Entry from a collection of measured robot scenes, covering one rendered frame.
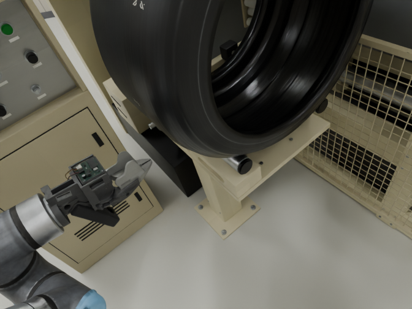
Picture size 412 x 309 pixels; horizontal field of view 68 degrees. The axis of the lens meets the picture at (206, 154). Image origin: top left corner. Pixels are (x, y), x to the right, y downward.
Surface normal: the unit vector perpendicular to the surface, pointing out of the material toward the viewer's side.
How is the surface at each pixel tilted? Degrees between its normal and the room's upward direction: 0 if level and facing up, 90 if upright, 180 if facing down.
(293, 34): 53
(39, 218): 44
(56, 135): 90
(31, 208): 15
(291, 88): 25
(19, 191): 90
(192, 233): 0
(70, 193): 90
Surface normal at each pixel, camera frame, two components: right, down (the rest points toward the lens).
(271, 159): -0.21, -0.63
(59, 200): 0.60, 0.52
